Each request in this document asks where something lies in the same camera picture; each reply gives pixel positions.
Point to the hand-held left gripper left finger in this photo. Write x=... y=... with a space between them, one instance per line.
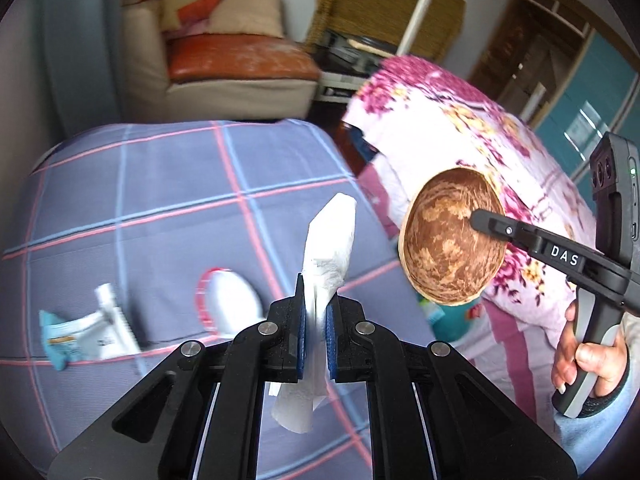
x=300 y=345

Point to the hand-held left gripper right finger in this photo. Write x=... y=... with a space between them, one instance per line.
x=331 y=345

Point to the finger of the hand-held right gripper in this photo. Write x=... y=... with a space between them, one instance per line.
x=505 y=230

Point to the brown wooden bowl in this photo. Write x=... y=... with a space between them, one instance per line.
x=440 y=250

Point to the teal waste bin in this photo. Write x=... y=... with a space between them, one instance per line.
x=455 y=320

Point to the white paper tissue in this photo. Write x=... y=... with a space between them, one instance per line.
x=330 y=240

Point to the person's right hand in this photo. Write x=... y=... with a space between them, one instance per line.
x=597 y=360

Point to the white jelly cup red rim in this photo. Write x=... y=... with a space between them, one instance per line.
x=230 y=300

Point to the teal cabinet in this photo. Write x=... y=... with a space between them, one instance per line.
x=580 y=110

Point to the pink floral blanket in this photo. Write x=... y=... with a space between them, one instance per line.
x=440 y=125

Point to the dark blue cloth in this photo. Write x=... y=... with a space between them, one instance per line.
x=367 y=145

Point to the wooden shelf unit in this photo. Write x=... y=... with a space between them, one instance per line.
x=530 y=55

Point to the white plastic wrapper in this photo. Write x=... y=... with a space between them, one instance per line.
x=107 y=335

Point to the black stereo unit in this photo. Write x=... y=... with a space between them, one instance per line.
x=345 y=57

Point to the white pole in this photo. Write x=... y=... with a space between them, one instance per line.
x=422 y=5

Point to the light blue wrapper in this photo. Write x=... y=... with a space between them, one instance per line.
x=52 y=330

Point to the bamboo mat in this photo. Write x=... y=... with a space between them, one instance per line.
x=365 y=0

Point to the orange leather seat cushion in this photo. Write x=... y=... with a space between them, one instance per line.
x=240 y=57

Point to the beige armchair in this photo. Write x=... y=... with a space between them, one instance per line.
x=145 y=60

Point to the plain beige pillow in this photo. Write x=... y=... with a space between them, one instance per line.
x=250 y=12

